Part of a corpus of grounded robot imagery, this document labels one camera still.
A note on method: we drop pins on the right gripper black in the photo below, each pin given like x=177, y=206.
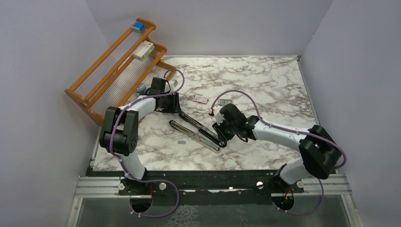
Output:
x=219, y=128

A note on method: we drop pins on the blue grey eraser block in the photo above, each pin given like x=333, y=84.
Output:
x=137, y=27

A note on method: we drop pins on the black stapler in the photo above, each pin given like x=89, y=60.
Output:
x=203, y=130

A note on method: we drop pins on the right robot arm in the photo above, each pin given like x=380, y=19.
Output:
x=319, y=155

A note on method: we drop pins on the blue white jar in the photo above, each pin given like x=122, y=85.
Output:
x=141, y=89

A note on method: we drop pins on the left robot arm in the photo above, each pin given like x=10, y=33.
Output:
x=119, y=133

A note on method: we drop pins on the silver staple strip tray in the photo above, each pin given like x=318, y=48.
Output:
x=223, y=102

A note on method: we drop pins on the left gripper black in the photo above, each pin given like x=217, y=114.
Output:
x=175, y=107

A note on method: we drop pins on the orange wooden shelf rack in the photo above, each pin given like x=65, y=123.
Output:
x=113, y=78

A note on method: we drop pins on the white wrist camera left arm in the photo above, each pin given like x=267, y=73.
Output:
x=175, y=84

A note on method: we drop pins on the white red box on shelf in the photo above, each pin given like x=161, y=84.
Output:
x=143, y=50

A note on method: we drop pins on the red white staple box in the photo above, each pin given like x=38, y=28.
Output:
x=200, y=99

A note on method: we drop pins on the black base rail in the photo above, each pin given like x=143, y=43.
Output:
x=168, y=188

